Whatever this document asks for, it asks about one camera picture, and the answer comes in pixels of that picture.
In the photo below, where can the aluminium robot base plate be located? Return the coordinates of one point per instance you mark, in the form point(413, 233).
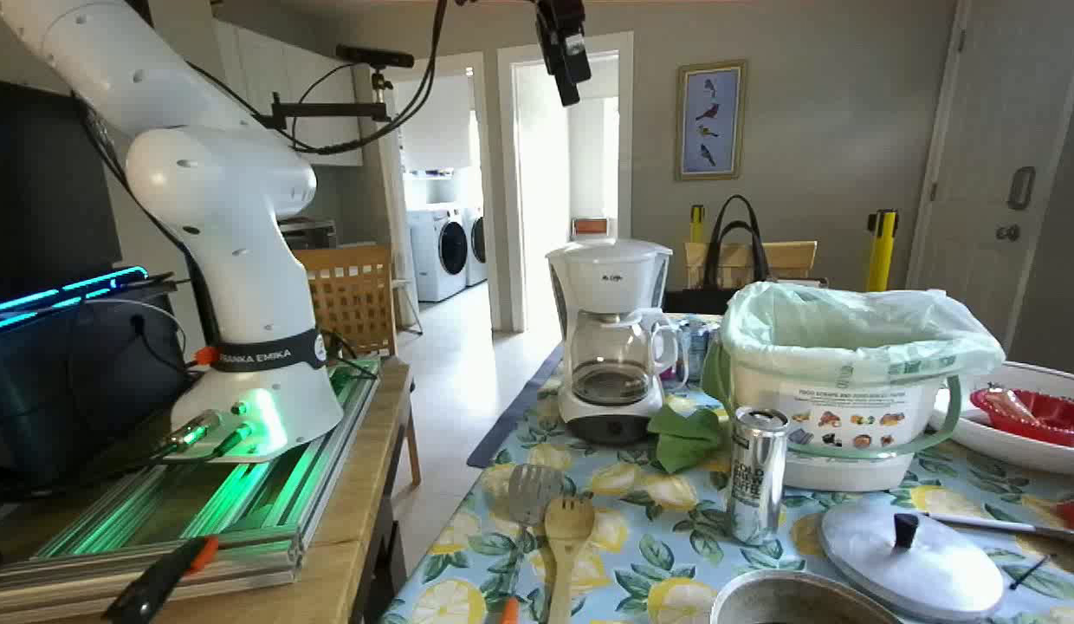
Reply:
point(259, 519)

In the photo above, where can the wooden spoon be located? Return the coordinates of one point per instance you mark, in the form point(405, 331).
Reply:
point(568, 525)

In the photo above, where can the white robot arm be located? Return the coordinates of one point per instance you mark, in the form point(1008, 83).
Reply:
point(219, 185)

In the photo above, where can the yellow bottle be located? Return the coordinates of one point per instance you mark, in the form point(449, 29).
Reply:
point(881, 250)

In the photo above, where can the silver drink can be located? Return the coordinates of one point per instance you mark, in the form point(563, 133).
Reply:
point(757, 473)

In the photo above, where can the white bin with green liner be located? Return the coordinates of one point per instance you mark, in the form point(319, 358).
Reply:
point(863, 380)

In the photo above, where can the lemon print tablecloth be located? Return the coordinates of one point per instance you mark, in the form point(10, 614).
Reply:
point(658, 545)

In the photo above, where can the white plate with red food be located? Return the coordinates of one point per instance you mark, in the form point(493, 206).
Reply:
point(1020, 413)

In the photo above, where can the washing machine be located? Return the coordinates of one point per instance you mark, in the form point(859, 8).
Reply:
point(440, 250)

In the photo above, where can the metal saucepan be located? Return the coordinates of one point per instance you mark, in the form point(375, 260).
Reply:
point(794, 599)

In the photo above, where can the black computer monitor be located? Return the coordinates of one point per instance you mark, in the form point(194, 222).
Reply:
point(52, 193)

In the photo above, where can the white pot lid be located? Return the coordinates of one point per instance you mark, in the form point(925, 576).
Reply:
point(911, 564)

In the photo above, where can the wooden side table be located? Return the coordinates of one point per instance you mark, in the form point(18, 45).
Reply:
point(336, 575)

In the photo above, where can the wicker laundry basket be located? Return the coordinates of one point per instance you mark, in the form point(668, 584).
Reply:
point(355, 297)

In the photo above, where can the white coffee maker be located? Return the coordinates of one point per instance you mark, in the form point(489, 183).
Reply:
point(614, 335)

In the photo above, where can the framed bird picture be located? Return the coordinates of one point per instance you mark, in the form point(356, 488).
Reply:
point(710, 102)

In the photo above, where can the metal slotted spatula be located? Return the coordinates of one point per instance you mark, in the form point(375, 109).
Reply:
point(532, 488)

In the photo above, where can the black tote bag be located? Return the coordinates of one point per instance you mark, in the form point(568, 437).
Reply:
point(718, 258)

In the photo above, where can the green cloth napkin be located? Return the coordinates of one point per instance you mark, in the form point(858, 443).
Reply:
point(686, 432)

